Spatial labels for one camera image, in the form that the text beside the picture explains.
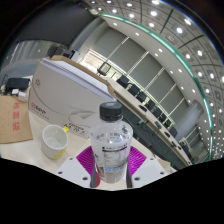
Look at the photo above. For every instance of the round ceiling lights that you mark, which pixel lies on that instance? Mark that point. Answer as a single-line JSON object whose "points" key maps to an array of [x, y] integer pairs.
{"points": [[179, 30]]}

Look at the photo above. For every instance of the long curved conference desk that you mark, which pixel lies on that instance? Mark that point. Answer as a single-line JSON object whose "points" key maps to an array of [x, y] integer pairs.
{"points": [[133, 103]]}

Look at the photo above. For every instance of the black power adapter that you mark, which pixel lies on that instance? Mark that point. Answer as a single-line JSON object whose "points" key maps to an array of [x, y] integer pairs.
{"points": [[18, 83]]}

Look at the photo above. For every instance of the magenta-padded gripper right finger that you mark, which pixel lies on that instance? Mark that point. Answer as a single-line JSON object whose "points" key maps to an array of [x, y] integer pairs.
{"points": [[137, 159]]}

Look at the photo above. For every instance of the white mug with yellow print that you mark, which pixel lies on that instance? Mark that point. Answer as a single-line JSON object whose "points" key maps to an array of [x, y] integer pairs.
{"points": [[53, 141]]}

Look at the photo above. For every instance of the row of black office chairs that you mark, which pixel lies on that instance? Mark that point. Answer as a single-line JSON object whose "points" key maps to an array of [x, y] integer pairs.
{"points": [[133, 89]]}

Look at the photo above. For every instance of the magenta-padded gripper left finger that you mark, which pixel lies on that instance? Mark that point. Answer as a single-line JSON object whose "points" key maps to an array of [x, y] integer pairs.
{"points": [[85, 160]]}

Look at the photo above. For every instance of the clear black-capped water bottle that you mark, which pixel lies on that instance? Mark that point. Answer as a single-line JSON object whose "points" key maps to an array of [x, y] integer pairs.
{"points": [[111, 143]]}

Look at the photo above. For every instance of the white copy paper carton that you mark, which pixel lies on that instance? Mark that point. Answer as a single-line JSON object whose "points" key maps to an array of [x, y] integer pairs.
{"points": [[63, 93]]}

